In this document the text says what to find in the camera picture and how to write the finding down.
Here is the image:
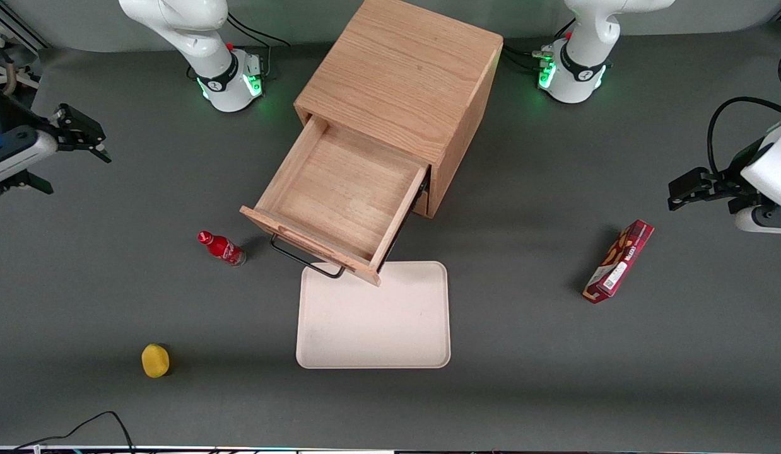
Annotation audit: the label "black cable on table edge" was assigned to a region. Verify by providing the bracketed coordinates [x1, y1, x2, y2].
[12, 411, 136, 454]

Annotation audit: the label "white wheeled stand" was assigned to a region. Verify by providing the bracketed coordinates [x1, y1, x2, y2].
[0, 25, 43, 92]

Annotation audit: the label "small red bottle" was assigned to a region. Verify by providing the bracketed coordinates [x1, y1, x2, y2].
[197, 231, 247, 267]

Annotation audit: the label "black left base cables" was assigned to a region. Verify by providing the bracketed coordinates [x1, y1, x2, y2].
[501, 19, 577, 73]

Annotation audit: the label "black base cables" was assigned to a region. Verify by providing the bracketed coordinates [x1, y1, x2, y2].
[501, 19, 577, 73]
[226, 14, 291, 95]

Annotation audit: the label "red snack box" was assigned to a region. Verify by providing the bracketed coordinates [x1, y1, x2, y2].
[582, 219, 655, 305]

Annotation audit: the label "wooden drawer cabinet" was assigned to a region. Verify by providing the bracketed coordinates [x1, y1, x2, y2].
[294, 0, 505, 219]

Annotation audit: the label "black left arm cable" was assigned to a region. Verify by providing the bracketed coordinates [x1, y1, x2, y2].
[708, 96, 781, 177]

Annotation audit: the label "aluminium frame rail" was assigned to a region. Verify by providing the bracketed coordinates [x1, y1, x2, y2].
[0, 0, 50, 51]

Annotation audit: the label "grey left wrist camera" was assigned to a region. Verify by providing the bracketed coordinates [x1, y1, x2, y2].
[734, 205, 781, 235]

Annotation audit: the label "black right base cables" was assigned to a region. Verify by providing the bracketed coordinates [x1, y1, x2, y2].
[226, 14, 291, 95]

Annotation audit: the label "beige plastic tray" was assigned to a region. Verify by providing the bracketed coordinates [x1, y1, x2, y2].
[296, 261, 452, 370]

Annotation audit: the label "yellow lemon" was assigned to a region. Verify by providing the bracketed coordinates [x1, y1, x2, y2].
[141, 344, 171, 379]

